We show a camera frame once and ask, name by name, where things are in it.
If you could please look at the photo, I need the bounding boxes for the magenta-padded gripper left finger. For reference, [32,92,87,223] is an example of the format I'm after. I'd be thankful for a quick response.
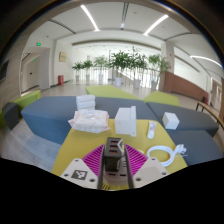
[60,143,107,190]

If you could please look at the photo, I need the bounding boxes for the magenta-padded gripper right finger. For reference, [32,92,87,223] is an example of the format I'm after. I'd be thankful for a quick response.
[123,143,169,189]

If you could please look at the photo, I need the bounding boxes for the black charger block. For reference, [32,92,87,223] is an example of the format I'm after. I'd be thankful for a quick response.
[103,137,126,173]

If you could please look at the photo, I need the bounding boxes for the white tube with red print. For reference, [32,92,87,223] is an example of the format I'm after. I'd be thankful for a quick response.
[146,121,158,140]

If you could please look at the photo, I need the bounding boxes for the pink wet wipes pack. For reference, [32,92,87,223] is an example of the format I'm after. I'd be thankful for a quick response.
[67,109,112,134]

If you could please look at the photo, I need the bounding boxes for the small white cube box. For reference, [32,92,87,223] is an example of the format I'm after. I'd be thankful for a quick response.
[162,111,181,131]

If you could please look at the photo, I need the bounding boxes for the wide grey seat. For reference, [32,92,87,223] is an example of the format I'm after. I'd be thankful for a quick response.
[165,129,224,167]

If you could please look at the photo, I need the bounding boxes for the white box with flap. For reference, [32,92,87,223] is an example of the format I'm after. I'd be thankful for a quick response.
[114,105,138,138]

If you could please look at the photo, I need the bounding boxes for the long curved grey seat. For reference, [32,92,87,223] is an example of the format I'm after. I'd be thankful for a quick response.
[20,95,159,145]

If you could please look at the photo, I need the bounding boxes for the grey seat with pointed end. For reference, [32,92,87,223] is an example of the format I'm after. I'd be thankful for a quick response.
[146,101,220,138]

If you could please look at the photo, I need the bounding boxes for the stack of white packs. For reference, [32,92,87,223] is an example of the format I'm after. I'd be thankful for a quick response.
[75,94,97,112]

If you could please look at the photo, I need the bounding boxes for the wooden bench with black legs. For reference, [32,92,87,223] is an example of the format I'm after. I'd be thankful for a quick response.
[195,100,224,129]

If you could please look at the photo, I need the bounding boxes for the dark grey cube stool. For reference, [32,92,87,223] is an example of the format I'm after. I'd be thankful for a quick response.
[1,101,21,131]

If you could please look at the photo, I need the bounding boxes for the lime green bench seat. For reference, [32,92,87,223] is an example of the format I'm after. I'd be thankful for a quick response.
[0,89,42,128]

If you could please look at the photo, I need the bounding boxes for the row of potted plants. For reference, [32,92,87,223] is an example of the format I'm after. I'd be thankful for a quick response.
[71,46,172,91]

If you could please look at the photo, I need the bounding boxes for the ceiling light strips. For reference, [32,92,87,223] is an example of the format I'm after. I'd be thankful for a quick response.
[79,3,223,69]

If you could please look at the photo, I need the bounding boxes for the white power cable with plug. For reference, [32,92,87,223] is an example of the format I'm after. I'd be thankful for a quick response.
[145,143,188,168]

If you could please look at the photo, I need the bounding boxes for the framed wall picture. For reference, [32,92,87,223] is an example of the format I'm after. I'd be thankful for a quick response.
[59,51,68,63]

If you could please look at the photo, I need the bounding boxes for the dark wall screen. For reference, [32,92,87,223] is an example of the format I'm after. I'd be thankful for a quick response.
[0,59,10,84]

